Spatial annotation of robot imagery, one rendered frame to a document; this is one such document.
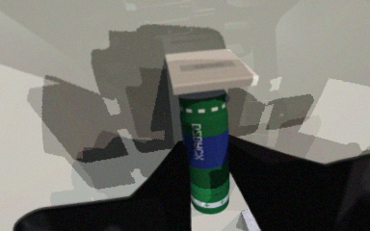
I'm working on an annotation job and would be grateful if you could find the green and blue battery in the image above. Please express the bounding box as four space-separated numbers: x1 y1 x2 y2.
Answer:
178 90 229 215

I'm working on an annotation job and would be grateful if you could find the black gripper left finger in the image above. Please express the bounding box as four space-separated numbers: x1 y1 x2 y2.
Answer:
13 141 192 231

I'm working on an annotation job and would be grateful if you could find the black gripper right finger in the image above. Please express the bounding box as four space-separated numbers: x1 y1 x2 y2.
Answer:
228 135 370 231

